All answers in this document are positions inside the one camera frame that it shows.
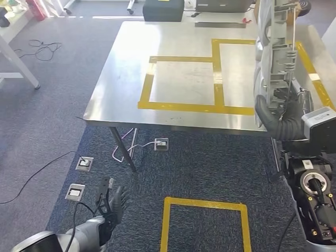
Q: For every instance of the small red tool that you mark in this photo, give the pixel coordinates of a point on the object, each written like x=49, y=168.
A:
x=246, y=21

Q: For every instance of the white metal table frame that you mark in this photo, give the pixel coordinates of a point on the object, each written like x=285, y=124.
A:
x=16, y=59

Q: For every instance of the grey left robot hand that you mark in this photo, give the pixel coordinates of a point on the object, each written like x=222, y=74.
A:
x=118, y=205

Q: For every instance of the black padded case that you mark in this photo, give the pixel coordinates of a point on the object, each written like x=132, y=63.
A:
x=162, y=10

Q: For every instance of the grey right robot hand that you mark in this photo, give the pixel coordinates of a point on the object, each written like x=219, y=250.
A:
x=262, y=111

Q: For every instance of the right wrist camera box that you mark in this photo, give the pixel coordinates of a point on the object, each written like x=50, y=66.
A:
x=322, y=128

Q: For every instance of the steel floor socket box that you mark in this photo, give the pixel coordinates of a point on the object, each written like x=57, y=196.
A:
x=84, y=164
x=75, y=192
x=161, y=144

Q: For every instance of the white furniture leg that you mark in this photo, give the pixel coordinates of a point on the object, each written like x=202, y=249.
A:
x=131, y=6
x=69, y=6

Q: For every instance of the flat steel bar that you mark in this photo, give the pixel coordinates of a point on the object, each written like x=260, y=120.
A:
x=220, y=24

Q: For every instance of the black round object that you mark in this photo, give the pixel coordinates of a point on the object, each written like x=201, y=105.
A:
x=305, y=7

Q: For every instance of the steel workbench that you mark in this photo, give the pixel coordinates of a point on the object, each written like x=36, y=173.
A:
x=183, y=38

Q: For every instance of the dark grey equipment case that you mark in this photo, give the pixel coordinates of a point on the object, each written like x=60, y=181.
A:
x=223, y=5

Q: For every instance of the red canister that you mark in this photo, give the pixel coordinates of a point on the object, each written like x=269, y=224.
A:
x=35, y=8

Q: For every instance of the grey plastic wheel hubcap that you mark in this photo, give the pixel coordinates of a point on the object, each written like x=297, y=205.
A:
x=275, y=52

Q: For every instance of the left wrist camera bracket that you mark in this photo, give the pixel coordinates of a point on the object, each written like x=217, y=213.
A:
x=102, y=194

